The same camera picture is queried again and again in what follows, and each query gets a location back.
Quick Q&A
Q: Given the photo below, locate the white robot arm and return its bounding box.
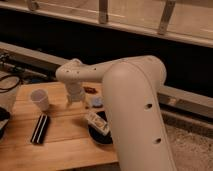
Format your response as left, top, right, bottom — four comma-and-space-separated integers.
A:
56, 56, 177, 171

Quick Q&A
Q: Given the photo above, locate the small red brown object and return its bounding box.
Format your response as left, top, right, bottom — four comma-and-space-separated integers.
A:
84, 87, 97, 94

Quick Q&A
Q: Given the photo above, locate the black round plate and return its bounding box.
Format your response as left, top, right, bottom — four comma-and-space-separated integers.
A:
88, 110, 114, 146

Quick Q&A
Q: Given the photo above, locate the white rectangular box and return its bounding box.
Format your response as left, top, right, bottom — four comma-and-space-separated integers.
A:
85, 111, 110, 136

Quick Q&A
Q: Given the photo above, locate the black cable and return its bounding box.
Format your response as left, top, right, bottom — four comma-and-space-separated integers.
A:
0, 74, 22, 94

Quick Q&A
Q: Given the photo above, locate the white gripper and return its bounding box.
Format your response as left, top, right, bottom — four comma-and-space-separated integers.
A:
65, 82, 85, 105

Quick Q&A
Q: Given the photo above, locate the black striped eraser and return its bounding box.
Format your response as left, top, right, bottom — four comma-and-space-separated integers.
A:
30, 115, 50, 144

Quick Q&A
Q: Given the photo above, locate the small blue white object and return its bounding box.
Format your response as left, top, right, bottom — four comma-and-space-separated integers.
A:
91, 97, 103, 108

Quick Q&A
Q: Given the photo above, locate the dark object at left edge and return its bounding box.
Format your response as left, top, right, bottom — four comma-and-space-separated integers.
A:
0, 107, 10, 139

